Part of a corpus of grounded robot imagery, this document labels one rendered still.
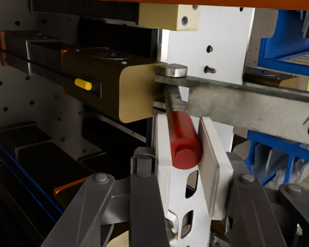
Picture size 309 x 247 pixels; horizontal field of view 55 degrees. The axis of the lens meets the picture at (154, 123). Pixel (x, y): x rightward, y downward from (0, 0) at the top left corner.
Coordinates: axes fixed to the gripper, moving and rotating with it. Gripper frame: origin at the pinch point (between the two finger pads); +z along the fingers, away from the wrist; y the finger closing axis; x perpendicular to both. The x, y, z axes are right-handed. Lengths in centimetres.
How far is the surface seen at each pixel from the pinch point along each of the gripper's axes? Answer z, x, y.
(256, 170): 228, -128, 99
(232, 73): 34.3, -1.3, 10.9
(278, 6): 5.7, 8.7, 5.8
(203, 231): 33.1, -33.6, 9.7
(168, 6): 15.8, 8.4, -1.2
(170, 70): 13.7, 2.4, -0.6
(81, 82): 15.6, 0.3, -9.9
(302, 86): 322, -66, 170
